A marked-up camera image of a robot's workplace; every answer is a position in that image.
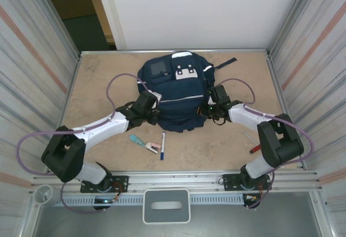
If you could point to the navy blue backpack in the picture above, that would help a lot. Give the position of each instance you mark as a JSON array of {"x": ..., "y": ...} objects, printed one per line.
[{"x": 181, "y": 107}]

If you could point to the white blue marker pen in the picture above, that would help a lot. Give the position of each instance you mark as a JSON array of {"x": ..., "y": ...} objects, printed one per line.
[{"x": 162, "y": 145}]

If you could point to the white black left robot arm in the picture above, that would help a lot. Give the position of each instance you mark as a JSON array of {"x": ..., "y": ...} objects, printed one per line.
[{"x": 108, "y": 126}]

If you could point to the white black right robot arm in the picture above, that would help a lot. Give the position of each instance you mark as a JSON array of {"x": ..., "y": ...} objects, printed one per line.
[{"x": 243, "y": 115}]

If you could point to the light blue correction tape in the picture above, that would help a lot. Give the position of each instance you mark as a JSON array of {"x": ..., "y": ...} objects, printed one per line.
[{"x": 136, "y": 140}]

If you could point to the pink white stapler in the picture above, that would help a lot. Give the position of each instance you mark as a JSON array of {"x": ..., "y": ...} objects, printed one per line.
[{"x": 153, "y": 147}]

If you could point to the small black controller board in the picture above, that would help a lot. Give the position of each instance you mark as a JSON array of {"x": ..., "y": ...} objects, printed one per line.
[
  {"x": 104, "y": 201},
  {"x": 252, "y": 199}
]

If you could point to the grey white stand base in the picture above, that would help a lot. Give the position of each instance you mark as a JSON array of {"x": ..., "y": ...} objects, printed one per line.
[{"x": 166, "y": 216}]

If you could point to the grey metal lower panel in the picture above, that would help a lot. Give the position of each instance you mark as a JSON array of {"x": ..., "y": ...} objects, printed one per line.
[{"x": 243, "y": 220}]

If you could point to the white plastic tube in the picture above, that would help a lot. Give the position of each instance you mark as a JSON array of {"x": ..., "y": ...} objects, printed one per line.
[{"x": 44, "y": 193}]

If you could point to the aluminium table edge rail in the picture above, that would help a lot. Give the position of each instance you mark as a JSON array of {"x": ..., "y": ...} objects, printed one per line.
[
  {"x": 243, "y": 50},
  {"x": 274, "y": 77},
  {"x": 69, "y": 86}
]

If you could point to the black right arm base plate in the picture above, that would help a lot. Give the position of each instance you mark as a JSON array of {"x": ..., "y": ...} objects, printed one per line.
[{"x": 229, "y": 180}]

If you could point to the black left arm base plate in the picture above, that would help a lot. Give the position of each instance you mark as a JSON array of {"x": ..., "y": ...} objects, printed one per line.
[{"x": 121, "y": 180}]

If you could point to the aluminium frame post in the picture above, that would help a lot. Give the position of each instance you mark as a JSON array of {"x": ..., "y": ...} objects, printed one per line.
[
  {"x": 290, "y": 18},
  {"x": 59, "y": 18}
]

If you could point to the beige door frame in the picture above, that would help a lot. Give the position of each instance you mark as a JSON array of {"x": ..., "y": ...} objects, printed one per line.
[{"x": 98, "y": 5}]

